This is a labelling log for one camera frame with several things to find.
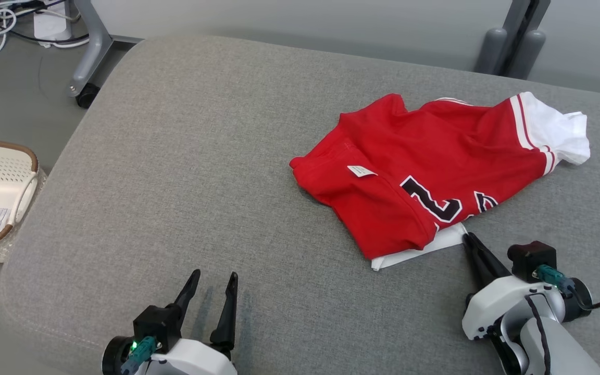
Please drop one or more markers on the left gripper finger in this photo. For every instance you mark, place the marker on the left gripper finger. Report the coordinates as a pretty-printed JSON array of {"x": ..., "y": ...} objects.
[
  {"x": 227, "y": 323},
  {"x": 188, "y": 297}
]

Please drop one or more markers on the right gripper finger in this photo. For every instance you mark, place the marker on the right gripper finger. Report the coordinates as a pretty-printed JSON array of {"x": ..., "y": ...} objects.
[
  {"x": 477, "y": 265},
  {"x": 495, "y": 268}
]

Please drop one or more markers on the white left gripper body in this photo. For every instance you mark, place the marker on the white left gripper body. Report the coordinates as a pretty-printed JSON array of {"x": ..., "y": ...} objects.
[{"x": 190, "y": 362}]

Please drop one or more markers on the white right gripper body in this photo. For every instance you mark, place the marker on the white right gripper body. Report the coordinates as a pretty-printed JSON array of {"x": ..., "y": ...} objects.
[{"x": 503, "y": 299}]

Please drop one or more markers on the red Bulls jersey white sleeves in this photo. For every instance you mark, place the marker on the red Bulls jersey white sleeves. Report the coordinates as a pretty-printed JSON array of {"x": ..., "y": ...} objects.
[{"x": 414, "y": 151}]

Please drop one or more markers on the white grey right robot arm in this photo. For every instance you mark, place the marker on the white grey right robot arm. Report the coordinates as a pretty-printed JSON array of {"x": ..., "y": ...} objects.
[{"x": 565, "y": 349}]

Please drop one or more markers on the black desk caster wheel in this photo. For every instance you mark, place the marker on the black desk caster wheel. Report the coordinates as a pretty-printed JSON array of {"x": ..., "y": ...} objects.
[{"x": 87, "y": 96}]

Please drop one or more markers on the grey desk leg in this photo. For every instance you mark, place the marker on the grey desk leg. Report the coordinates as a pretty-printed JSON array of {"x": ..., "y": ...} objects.
[{"x": 94, "y": 47}]

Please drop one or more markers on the white power adapter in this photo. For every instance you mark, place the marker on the white power adapter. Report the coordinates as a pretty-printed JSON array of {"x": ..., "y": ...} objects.
[{"x": 52, "y": 21}]

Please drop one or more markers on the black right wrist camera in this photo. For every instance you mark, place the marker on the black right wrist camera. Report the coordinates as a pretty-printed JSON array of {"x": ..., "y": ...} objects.
[{"x": 532, "y": 260}]

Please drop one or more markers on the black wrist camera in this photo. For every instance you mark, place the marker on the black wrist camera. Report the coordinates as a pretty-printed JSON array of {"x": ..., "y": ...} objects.
[
  {"x": 155, "y": 322},
  {"x": 532, "y": 260}
]

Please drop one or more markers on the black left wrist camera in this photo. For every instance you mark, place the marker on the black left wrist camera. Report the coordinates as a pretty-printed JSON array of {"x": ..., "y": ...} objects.
[{"x": 155, "y": 322}]

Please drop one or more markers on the teal left camera connector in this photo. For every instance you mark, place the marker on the teal left camera connector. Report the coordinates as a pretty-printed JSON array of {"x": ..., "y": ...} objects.
[{"x": 139, "y": 354}]

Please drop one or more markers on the teal camera connector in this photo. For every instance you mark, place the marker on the teal camera connector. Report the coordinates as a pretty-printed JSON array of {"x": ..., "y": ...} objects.
[
  {"x": 552, "y": 277},
  {"x": 139, "y": 354}
]

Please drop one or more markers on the teal right camera connector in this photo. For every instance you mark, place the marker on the teal right camera connector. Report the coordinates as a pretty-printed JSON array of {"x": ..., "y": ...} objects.
[{"x": 552, "y": 277}]

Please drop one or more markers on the grey cylindrical post bumper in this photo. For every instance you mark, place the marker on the grey cylindrical post bumper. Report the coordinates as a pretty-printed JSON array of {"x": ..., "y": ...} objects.
[
  {"x": 529, "y": 54},
  {"x": 490, "y": 52}
]

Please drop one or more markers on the grey partition post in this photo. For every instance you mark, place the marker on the grey partition post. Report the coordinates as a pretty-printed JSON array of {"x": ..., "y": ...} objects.
[{"x": 521, "y": 21}]

